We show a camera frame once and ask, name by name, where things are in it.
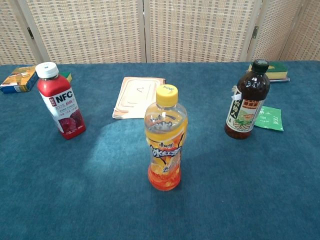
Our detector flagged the plain green yellow sponge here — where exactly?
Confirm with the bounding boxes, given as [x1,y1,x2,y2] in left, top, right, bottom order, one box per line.
[59,71,73,84]

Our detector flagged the green box with picture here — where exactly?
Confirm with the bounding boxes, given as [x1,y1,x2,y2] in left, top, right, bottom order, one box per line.
[248,61,289,81]

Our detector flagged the orange iced tea bottle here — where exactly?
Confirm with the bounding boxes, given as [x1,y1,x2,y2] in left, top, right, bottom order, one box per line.
[143,84,189,192]

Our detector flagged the thin board under sponge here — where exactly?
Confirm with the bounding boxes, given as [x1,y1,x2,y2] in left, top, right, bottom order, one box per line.
[246,69,291,84]

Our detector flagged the green sachet packet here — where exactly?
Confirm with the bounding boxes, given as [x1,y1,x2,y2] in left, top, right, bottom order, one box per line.
[253,105,285,132]

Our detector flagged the woven folding screen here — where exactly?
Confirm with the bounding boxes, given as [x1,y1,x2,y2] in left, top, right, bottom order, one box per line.
[0,0,320,67]

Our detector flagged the beige spiral notebook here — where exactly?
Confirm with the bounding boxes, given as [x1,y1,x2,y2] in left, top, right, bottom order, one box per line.
[111,76,168,120]

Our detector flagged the red NFC juice bottle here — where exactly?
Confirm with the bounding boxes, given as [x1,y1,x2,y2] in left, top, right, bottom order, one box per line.
[34,61,87,140]

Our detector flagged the blue table cloth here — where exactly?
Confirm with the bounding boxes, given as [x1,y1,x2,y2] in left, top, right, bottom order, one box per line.
[0,59,320,240]

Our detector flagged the dark brown tea bottle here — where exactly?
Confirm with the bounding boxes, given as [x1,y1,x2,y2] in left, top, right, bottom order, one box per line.
[223,59,271,140]

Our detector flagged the blue orange snack box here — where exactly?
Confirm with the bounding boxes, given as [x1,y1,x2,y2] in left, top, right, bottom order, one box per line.
[0,65,41,95]

